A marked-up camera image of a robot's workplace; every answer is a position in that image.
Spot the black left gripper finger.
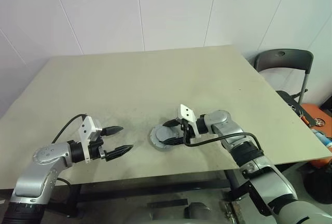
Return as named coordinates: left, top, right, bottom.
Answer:
left=101, top=125, right=123, bottom=136
left=103, top=145, right=134, bottom=162

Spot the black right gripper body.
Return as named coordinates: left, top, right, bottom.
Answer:
left=178, top=119, right=198, bottom=145

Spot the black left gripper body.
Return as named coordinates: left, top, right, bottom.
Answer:
left=88, top=120, right=107, bottom=161

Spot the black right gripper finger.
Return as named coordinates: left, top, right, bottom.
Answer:
left=162, top=119, right=181, bottom=128
left=162, top=136, right=186, bottom=146

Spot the grey round disc object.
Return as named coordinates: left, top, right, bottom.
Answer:
left=149, top=124, right=186, bottom=147

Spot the black flat bar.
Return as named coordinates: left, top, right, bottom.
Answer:
left=147, top=198, right=189, bottom=209

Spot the dark grey rounded shape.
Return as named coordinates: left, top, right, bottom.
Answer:
left=184, top=202, right=210, bottom=219

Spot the dark grey folding chair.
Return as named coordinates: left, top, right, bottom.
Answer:
left=253, top=49, right=314, bottom=110

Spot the orange round object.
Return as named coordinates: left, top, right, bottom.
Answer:
left=300, top=103, right=332, bottom=129

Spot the blue bottle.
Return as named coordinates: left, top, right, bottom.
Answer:
left=311, top=129, right=332, bottom=152

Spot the black round base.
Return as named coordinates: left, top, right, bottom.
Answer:
left=302, top=163, right=332, bottom=204

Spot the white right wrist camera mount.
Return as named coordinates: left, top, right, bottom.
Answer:
left=177, top=104, right=202, bottom=139

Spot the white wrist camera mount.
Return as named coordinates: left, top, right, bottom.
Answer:
left=177, top=104, right=202, bottom=139
left=77, top=116, right=95, bottom=164

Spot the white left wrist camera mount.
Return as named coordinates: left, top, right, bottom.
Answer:
left=77, top=116, right=95, bottom=164

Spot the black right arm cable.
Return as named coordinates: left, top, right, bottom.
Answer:
left=181, top=120, right=264, bottom=157

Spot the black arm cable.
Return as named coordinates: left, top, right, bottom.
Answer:
left=51, top=114, right=88, bottom=144
left=181, top=120, right=264, bottom=157

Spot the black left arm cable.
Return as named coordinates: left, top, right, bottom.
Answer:
left=51, top=114, right=88, bottom=144

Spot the black metal table frame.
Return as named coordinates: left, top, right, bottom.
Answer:
left=46, top=168, right=251, bottom=218

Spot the rusty metal bracket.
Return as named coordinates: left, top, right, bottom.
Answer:
left=222, top=200, right=250, bottom=221

